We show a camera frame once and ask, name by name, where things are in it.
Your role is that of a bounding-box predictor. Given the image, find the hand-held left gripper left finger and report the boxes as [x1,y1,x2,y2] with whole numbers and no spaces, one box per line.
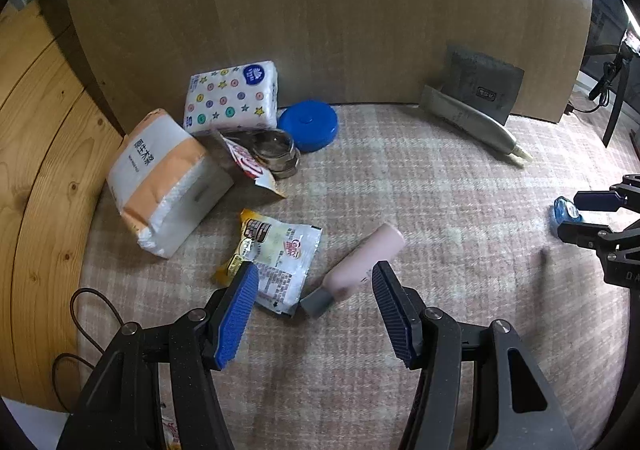
[55,262,260,450]

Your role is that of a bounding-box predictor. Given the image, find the grey pouch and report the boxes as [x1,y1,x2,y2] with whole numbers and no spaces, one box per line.
[442,45,525,123]

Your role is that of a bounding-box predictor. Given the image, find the black tripod stand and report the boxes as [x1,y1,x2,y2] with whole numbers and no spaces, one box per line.
[587,25,640,149]

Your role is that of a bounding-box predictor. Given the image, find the red white torn wrapper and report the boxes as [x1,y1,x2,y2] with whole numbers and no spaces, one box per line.
[212,130,287,201]

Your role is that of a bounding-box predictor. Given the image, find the plaid blanket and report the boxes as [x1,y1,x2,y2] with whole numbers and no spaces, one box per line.
[75,102,633,450]

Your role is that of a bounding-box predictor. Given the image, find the black cable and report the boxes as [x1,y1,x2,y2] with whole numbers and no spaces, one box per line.
[52,287,127,412]

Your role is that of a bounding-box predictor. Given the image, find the small blue plastic case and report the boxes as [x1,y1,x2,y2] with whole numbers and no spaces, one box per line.
[552,196,585,237]

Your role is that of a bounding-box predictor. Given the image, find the light wood panel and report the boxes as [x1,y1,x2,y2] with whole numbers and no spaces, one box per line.
[47,0,596,137]

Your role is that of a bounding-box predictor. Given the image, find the orange white tissue pack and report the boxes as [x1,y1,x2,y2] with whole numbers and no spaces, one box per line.
[106,109,235,259]

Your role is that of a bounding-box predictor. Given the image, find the red white snack packet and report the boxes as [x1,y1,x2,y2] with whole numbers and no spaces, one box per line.
[159,400,184,450]

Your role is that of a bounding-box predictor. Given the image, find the pink bottle grey cap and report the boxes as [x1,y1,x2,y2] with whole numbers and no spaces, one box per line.
[299,223,406,318]

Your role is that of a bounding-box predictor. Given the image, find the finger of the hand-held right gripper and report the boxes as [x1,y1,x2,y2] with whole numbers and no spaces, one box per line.
[574,188,629,211]
[556,221,621,251]

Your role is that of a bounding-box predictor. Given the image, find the dotted white tissue pack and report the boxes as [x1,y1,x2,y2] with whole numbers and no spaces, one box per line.
[182,60,280,136]

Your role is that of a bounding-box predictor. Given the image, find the round metal tins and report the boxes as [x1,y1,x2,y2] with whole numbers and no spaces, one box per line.
[249,127,301,180]

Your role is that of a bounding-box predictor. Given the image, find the grey cream tube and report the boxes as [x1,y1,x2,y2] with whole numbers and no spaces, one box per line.
[419,85,532,166]

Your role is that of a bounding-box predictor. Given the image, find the yellow white snack packet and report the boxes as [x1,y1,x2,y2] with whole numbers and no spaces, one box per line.
[214,209,322,318]

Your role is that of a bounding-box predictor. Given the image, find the blue round lid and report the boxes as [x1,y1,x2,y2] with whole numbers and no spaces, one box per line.
[276,100,339,152]

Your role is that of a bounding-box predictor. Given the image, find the pine wood board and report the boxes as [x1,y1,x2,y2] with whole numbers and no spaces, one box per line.
[0,0,128,413]

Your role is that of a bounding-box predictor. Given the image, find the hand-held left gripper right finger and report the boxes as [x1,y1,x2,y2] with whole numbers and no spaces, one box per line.
[372,260,581,450]

